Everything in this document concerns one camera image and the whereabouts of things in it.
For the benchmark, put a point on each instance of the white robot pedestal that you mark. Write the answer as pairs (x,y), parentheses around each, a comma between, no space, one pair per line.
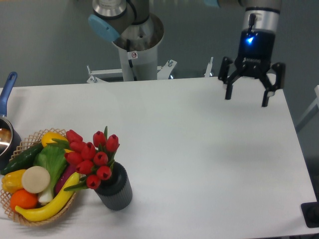
(138,49)

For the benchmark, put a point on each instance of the red tulip bouquet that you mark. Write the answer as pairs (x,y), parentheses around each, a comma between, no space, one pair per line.
(93,160)

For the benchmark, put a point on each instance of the purple eggplant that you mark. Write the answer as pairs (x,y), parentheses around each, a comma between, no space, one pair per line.
(68,171)

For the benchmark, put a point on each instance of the orange fruit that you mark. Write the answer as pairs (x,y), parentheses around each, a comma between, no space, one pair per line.
(23,199)

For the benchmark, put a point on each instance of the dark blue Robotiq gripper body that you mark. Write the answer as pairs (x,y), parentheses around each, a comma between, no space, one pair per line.
(254,54)

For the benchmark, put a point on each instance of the woven wicker basket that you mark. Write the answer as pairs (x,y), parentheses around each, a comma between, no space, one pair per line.
(5,197)

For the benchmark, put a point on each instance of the beige round disc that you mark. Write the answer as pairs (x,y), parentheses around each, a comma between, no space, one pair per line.
(35,179)

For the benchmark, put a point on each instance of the dark green cucumber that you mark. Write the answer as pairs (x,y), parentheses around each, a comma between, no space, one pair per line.
(24,160)

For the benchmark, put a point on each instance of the white furniture leg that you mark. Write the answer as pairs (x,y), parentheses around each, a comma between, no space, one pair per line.
(309,113)

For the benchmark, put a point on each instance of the yellow lemon squash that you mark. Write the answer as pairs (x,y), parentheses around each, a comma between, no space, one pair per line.
(56,140)

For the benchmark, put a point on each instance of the blue handled saucepan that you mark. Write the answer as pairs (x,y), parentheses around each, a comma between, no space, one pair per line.
(9,138)

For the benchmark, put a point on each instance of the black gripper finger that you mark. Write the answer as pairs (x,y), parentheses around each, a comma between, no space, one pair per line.
(229,80)
(270,89)

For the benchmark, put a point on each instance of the yellow banana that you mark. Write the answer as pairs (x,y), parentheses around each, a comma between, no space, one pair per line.
(54,206)

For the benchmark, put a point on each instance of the green bok choy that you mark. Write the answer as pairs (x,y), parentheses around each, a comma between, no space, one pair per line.
(52,159)

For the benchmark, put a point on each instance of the yellow bell pepper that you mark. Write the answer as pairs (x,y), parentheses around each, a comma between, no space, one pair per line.
(12,182)

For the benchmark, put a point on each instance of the white metal mounting frame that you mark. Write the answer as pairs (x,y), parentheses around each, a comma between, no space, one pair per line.
(109,73)

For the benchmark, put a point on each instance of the dark grey ribbed vase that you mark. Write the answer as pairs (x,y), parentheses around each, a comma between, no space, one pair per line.
(116,193)

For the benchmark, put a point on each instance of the black device at corner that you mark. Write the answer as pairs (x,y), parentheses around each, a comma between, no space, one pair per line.
(310,212)

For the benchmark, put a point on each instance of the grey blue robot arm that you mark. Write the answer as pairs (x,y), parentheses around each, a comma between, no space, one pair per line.
(110,18)

